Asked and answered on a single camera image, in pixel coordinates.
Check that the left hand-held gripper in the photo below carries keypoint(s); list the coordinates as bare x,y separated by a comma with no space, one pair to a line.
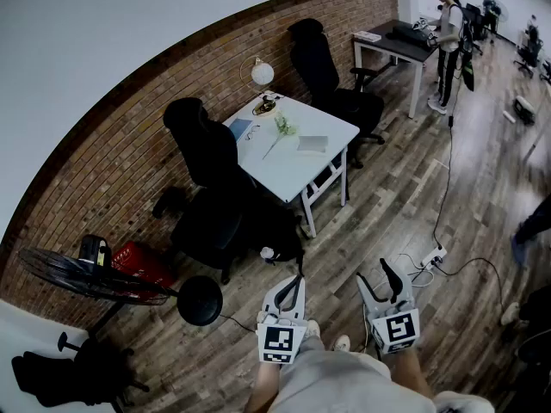
280,342

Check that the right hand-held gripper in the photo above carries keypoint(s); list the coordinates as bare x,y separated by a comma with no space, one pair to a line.
396,329

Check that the white cloth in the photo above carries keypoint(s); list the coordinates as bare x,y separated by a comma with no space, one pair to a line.
313,143

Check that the person's right forearm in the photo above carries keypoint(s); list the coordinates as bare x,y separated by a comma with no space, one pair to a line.
411,370

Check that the person's left forearm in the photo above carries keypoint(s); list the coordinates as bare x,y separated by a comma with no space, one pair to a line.
264,385

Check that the person's left shoe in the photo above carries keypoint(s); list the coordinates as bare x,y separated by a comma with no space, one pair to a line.
312,330

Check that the person's shoe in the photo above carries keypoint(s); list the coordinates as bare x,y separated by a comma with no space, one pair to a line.
342,342
312,330

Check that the person's grey trousers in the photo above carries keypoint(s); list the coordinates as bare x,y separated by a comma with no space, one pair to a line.
307,349

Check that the white power strip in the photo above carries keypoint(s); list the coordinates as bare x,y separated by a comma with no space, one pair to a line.
434,256

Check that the person's right shoe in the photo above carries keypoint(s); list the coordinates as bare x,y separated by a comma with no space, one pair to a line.
342,342

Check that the black floor fan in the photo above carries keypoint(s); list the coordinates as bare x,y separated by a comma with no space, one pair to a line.
200,301

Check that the person's light shirt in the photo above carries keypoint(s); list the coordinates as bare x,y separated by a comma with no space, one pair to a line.
353,385

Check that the red plastic crate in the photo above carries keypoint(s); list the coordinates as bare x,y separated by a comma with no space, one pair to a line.
142,263

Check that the black office chair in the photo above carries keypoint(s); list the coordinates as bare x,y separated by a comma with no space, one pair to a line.
314,67
206,153
64,377

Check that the thin-framed eyeglasses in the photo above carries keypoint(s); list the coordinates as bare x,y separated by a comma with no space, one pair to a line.
251,132

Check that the white artificial flower bouquet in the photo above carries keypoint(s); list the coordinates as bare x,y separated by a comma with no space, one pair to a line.
284,126

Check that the blue notebook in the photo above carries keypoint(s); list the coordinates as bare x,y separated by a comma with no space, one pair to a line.
240,128

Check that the black device with label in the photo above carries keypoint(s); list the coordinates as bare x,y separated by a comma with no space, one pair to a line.
92,250

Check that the gold lamp with white globe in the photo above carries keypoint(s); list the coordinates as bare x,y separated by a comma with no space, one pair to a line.
262,73

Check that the dark desk with white legs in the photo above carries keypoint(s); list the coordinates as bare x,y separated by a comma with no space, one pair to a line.
404,47

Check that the white flat box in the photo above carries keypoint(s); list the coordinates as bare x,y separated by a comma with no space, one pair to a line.
367,36

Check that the black bag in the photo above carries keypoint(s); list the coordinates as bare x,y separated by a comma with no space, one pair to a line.
409,32

